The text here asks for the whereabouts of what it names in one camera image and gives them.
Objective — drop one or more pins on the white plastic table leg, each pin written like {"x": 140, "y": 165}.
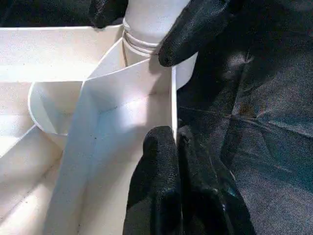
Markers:
{"x": 151, "y": 22}

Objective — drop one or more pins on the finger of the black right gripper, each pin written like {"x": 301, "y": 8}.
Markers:
{"x": 193, "y": 36}
{"x": 107, "y": 13}

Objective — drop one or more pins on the white plastic table top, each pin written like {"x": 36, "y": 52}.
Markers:
{"x": 61, "y": 110}

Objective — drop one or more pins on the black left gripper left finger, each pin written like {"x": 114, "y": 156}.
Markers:
{"x": 156, "y": 188}

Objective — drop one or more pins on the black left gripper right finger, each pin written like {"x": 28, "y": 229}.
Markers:
{"x": 212, "y": 195}

